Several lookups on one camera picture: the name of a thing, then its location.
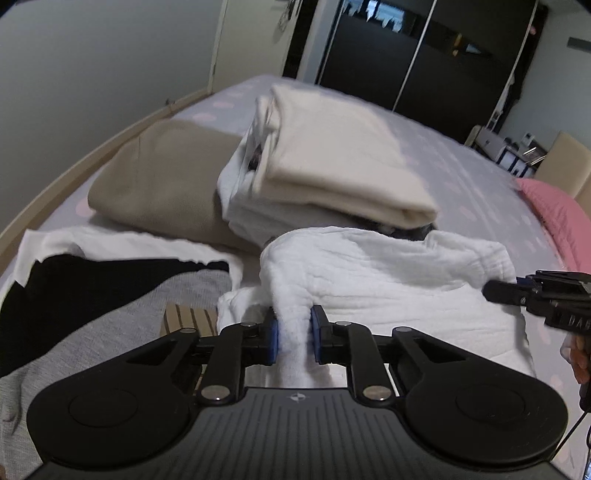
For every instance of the beige striped cloth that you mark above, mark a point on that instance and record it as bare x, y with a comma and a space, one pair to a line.
189, 318

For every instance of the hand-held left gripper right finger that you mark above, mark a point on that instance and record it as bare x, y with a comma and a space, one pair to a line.
316, 337

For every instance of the pink pillow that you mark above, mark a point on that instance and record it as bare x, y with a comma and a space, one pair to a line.
558, 212

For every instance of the grey garment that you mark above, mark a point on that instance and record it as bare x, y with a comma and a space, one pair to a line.
92, 341

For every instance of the beige folded garment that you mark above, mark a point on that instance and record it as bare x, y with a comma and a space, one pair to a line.
161, 184

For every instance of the black wardrobe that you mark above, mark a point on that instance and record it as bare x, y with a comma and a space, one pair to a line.
415, 69

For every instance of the white bedside storage box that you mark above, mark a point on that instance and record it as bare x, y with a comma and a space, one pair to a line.
485, 143

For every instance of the cream padded headboard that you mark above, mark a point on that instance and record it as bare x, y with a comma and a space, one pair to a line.
563, 157

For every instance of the white muslin garment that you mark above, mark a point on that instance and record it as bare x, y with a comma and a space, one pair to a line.
392, 277

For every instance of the person's right hand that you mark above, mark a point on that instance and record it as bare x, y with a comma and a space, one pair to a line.
579, 355

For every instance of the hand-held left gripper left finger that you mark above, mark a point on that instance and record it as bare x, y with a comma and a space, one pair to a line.
273, 337

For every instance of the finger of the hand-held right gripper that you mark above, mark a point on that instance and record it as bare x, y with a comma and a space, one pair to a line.
503, 290

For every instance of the black garment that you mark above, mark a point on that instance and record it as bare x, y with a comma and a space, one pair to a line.
69, 300

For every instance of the white thin garment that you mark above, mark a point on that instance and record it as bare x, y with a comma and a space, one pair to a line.
115, 240

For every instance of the bed with polka dot sheet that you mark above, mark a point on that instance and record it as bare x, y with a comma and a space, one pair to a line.
461, 175

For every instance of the cream folded garment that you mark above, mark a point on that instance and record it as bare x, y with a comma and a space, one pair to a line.
341, 157

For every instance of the cream door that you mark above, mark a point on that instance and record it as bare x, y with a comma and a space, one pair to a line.
249, 41

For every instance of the white folded garment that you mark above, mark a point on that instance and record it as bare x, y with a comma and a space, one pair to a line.
249, 212

